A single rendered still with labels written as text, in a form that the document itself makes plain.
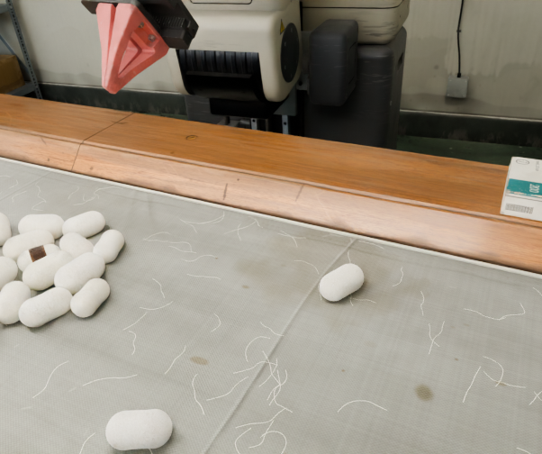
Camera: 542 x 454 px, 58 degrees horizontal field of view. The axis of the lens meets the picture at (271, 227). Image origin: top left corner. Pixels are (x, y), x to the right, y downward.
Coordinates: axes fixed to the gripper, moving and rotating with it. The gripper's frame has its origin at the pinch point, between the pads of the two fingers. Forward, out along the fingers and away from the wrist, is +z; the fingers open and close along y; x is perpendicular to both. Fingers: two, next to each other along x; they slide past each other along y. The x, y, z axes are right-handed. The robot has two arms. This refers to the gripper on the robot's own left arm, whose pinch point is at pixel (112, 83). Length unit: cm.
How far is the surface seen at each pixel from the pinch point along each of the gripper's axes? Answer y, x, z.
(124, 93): -161, 166, -79
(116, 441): 22.4, -12.6, 25.1
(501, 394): 38.9, -4.4, 17.1
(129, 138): 0.6, 4.5, 3.7
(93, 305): 14.2, -7.7, 19.9
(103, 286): 13.8, -7.0, 18.5
